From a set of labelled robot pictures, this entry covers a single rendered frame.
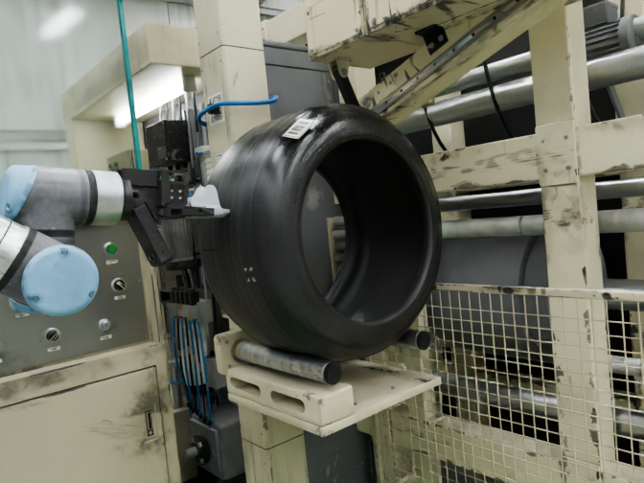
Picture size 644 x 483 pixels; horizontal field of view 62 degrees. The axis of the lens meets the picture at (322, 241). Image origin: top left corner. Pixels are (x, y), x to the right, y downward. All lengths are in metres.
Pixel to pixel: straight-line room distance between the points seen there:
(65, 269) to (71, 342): 0.82
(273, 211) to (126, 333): 0.74
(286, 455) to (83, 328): 0.63
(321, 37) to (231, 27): 0.24
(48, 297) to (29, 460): 0.84
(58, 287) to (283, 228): 0.41
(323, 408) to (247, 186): 0.45
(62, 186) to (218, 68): 0.67
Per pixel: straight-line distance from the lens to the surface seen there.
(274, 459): 1.52
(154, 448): 1.64
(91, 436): 1.57
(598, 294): 1.24
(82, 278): 0.75
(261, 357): 1.25
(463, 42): 1.38
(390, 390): 1.26
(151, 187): 0.97
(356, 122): 1.13
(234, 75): 1.43
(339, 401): 1.10
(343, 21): 1.48
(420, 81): 1.45
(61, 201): 0.89
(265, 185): 1.00
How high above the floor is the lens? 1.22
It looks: 3 degrees down
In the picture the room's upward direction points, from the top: 6 degrees counter-clockwise
